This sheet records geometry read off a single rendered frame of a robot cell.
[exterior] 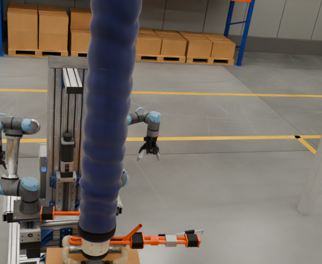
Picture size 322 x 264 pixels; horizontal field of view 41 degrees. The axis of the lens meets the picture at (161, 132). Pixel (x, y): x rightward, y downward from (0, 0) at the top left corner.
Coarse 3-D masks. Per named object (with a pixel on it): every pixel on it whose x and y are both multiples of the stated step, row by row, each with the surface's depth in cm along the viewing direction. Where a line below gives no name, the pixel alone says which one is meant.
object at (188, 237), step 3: (186, 234) 274; (189, 234) 275; (192, 234) 275; (195, 234) 276; (186, 237) 272; (189, 237) 272; (192, 237) 273; (195, 237) 273; (198, 237) 273; (186, 240) 270; (189, 240) 269; (192, 240) 270; (195, 240) 270; (198, 240) 271; (186, 243) 270; (189, 243) 271; (192, 243) 271; (195, 243) 272; (198, 243) 271; (186, 246) 270; (189, 246) 271; (192, 246) 272; (195, 246) 272; (198, 246) 272
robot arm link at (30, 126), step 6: (12, 120) 251; (18, 120) 251; (24, 120) 252; (30, 120) 253; (36, 120) 286; (12, 126) 251; (18, 126) 251; (24, 126) 251; (30, 126) 253; (36, 126) 280; (30, 132) 285; (36, 132) 286
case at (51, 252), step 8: (48, 248) 284; (56, 248) 284; (128, 248) 293; (48, 256) 277; (56, 256) 278; (72, 256) 280; (80, 256) 281; (112, 256) 285; (120, 256) 286; (128, 256) 287; (136, 256) 288
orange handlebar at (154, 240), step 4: (56, 212) 279; (60, 212) 279; (64, 212) 280; (68, 212) 280; (72, 212) 281; (76, 212) 281; (116, 236) 266; (120, 236) 267; (124, 236) 267; (144, 236) 270; (148, 236) 270; (152, 236) 270; (156, 236) 270; (160, 236) 272; (164, 236) 272; (176, 236) 274; (180, 236) 274; (184, 236) 275; (152, 240) 266; (156, 240) 267; (160, 240) 268; (164, 240) 269; (180, 240) 271; (184, 240) 271; (200, 240) 274; (72, 244) 257; (76, 244) 257; (80, 244) 257; (112, 244) 261; (116, 244) 262; (120, 244) 262; (124, 244) 263; (128, 244) 264; (144, 244) 266; (152, 244) 267; (156, 244) 268
